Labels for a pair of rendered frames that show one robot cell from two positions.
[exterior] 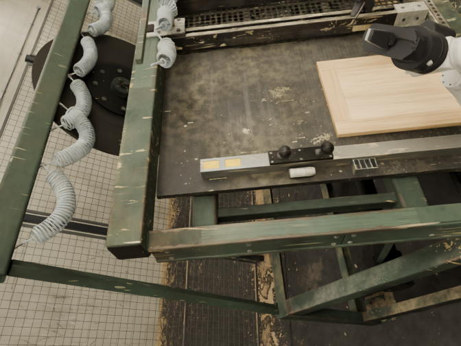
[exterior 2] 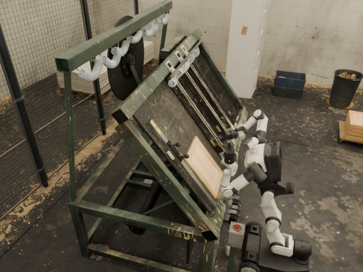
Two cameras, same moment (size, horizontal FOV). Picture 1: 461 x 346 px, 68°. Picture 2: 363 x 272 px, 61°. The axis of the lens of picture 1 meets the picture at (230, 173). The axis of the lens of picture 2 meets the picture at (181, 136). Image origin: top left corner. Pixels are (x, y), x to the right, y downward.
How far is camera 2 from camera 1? 1.49 m
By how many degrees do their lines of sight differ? 31
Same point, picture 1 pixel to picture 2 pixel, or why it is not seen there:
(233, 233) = (147, 146)
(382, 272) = (140, 217)
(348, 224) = (172, 178)
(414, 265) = (155, 222)
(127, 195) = (133, 103)
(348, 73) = (200, 149)
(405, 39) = (232, 150)
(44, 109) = (115, 39)
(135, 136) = (145, 90)
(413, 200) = not seen: hidden behind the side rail
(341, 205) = not seen: hidden behind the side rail
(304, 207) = not seen: hidden behind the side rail
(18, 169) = (96, 47)
